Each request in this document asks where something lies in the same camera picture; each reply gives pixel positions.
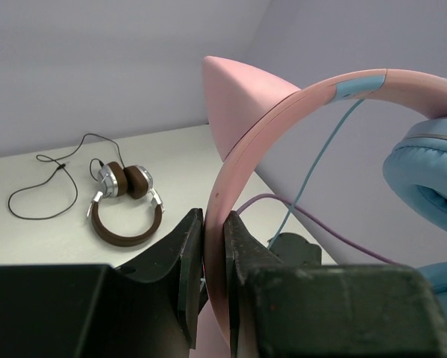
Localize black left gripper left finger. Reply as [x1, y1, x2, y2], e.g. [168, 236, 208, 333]
[0, 208, 203, 357]

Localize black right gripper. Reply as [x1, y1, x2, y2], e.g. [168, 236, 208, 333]
[269, 233, 322, 266]

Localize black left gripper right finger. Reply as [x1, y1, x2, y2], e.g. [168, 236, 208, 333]
[224, 213, 447, 357]

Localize pink blue cat-ear headphones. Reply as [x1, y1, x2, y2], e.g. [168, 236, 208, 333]
[202, 56, 447, 347]

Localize brown silver headphones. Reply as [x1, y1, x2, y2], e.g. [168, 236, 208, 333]
[87, 161, 165, 248]

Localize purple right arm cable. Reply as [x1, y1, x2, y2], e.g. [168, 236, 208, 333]
[236, 192, 407, 266]

